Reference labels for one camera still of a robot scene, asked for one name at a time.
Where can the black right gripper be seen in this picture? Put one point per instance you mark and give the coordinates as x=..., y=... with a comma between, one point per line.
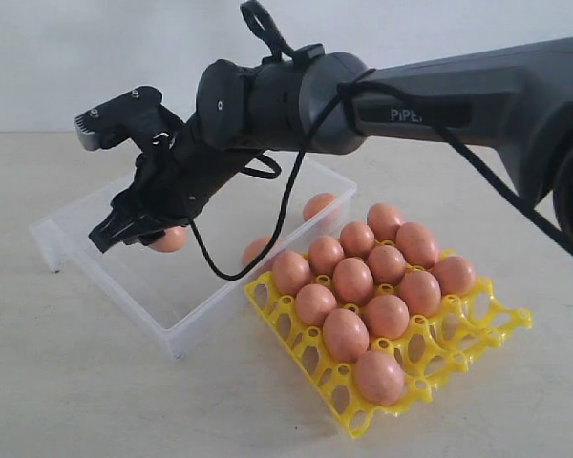
x=170, y=188

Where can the brown egg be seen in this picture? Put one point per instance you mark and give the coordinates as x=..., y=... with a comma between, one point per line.
x=324, y=253
x=379, y=378
x=421, y=292
x=318, y=203
x=384, y=220
x=455, y=275
x=352, y=281
x=290, y=272
x=253, y=250
x=172, y=241
x=345, y=335
x=387, y=265
x=357, y=239
x=313, y=303
x=386, y=316
x=417, y=244

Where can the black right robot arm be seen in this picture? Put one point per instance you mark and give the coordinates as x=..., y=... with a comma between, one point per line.
x=508, y=112

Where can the clear plastic bin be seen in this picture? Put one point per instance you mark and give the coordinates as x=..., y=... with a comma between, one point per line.
x=176, y=298

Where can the yellow plastic egg tray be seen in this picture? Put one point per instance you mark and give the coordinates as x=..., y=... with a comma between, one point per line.
x=431, y=350

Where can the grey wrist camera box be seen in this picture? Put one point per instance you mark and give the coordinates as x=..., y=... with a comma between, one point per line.
x=132, y=115

